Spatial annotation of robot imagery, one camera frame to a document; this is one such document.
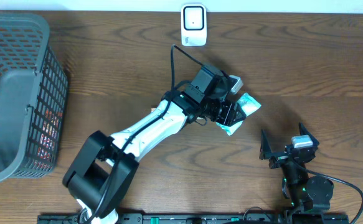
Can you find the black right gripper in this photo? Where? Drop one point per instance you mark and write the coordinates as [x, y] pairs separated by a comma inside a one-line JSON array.
[[266, 151]]

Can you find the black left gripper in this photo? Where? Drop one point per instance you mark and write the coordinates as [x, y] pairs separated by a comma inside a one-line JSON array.
[[225, 112]]

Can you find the teal white wipes packet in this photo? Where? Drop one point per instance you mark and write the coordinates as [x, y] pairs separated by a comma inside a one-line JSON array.
[[249, 105]]

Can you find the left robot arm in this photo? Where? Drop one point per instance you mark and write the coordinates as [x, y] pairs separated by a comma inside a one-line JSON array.
[[102, 172]]

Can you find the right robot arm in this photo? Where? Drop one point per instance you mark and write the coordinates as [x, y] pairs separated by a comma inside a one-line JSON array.
[[310, 196]]

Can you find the white barcode scanner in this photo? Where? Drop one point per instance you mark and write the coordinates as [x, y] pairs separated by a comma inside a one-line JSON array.
[[193, 25]]

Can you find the red patterned packet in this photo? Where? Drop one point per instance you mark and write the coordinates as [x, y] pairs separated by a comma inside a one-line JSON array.
[[49, 136]]

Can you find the grey plastic mesh basket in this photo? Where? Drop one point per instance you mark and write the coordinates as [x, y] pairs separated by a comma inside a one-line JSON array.
[[31, 81]]

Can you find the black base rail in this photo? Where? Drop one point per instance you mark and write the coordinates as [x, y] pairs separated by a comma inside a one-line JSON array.
[[253, 217]]

